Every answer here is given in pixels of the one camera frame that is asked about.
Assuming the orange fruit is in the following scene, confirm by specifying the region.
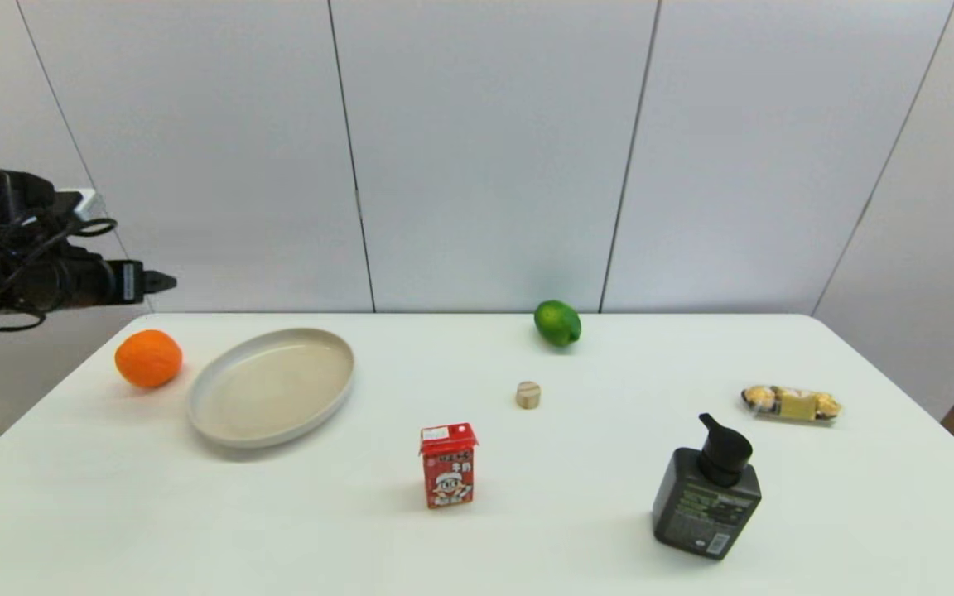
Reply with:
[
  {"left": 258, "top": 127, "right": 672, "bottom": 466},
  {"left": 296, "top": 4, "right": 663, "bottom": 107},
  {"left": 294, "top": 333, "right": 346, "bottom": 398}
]
[{"left": 114, "top": 329, "right": 184, "bottom": 390}]

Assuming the beige oval plate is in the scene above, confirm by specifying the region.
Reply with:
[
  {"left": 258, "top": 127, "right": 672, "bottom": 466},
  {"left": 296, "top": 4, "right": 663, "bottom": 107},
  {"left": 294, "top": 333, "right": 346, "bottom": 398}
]
[{"left": 188, "top": 328, "right": 355, "bottom": 450}]

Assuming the red cartoon milk carton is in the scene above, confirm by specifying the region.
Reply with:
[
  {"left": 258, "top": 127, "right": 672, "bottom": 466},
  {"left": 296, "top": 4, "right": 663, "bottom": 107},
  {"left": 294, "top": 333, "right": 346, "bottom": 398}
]
[{"left": 419, "top": 422, "right": 479, "bottom": 509}]

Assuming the green lime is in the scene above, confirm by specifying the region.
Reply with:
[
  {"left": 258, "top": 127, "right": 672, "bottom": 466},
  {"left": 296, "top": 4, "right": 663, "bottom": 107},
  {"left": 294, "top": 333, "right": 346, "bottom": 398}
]
[{"left": 533, "top": 300, "right": 582, "bottom": 348}]

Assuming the black pump soap bottle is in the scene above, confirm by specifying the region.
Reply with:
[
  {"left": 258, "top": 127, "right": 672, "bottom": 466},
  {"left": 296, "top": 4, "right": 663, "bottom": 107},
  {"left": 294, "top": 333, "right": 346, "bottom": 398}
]
[{"left": 653, "top": 412, "right": 763, "bottom": 560}]

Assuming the gold chocolates clear pack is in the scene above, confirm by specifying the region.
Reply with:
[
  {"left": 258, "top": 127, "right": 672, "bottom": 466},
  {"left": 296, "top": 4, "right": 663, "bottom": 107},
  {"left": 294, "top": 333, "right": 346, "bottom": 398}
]
[{"left": 740, "top": 384, "right": 841, "bottom": 423}]

